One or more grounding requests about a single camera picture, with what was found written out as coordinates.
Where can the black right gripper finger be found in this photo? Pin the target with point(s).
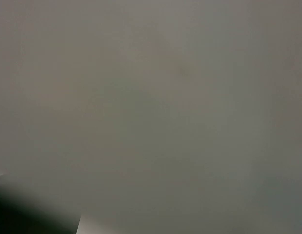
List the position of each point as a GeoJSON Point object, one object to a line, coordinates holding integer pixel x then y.
{"type": "Point", "coordinates": [22, 215]}

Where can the white plastic bag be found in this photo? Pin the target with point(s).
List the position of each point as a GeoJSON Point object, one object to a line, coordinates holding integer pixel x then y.
{"type": "Point", "coordinates": [155, 116]}

